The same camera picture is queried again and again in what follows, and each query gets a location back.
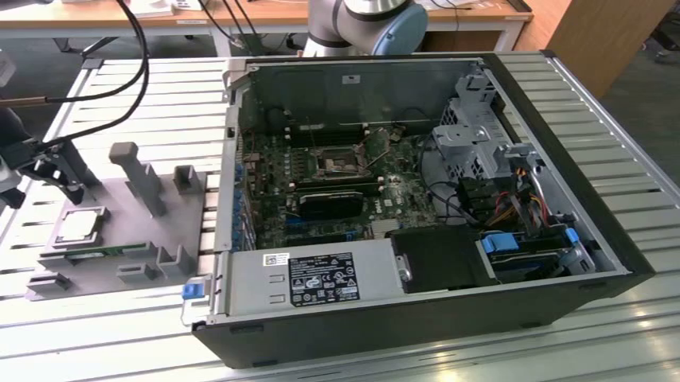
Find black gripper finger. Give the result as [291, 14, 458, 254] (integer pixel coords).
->
[52, 141, 101, 188]
[20, 158, 85, 206]

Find silver CPU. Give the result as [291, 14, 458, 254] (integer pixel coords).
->
[55, 208, 107, 244]

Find metal socket cover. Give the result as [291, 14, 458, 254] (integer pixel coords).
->
[354, 126, 397, 173]

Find CPU socket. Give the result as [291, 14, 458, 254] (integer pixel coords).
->
[315, 145, 370, 177]

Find black round bin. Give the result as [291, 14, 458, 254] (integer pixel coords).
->
[0, 106, 28, 140]

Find grey parts rack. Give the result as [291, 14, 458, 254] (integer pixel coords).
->
[24, 141, 210, 302]

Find green RAM stick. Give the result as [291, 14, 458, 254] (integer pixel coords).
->
[64, 245, 148, 259]

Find wooden desk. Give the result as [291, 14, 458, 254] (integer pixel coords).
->
[0, 0, 535, 57]

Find blue case latch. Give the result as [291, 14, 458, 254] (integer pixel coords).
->
[180, 279, 208, 301]

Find white box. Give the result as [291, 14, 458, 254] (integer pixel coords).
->
[131, 0, 177, 19]

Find grey power supply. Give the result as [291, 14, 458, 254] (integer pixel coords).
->
[218, 238, 411, 319]

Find black expansion slot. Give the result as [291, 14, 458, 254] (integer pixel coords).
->
[284, 234, 347, 245]

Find black graphics card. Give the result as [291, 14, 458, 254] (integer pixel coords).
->
[294, 191, 367, 219]

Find black RAM slot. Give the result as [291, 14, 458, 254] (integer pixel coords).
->
[290, 126, 368, 134]
[294, 177, 382, 187]
[294, 185, 382, 195]
[290, 134, 367, 142]
[294, 189, 382, 198]
[290, 130, 368, 138]
[294, 181, 382, 191]

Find green motherboard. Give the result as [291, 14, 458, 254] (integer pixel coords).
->
[236, 126, 443, 251]

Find black and silver PC case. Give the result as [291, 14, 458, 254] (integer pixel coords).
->
[189, 49, 656, 369]

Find black drive bay box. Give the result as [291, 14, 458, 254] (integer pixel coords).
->
[389, 228, 499, 294]

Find silver drive cage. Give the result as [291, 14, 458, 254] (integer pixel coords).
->
[429, 71, 552, 182]

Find blue disk carrier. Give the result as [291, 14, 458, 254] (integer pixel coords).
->
[479, 232, 521, 255]

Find wooden cabinet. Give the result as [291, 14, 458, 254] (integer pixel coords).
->
[546, 0, 674, 99]

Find black office chair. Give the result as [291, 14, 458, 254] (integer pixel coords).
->
[645, 21, 680, 64]

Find metal cable plug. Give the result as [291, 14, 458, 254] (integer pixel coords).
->
[0, 96, 49, 107]

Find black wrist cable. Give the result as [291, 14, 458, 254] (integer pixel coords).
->
[39, 0, 153, 148]

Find black looped cable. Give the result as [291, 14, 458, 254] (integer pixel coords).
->
[417, 137, 482, 224]

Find yellow red power wires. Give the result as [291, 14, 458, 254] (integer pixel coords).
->
[491, 189, 549, 226]

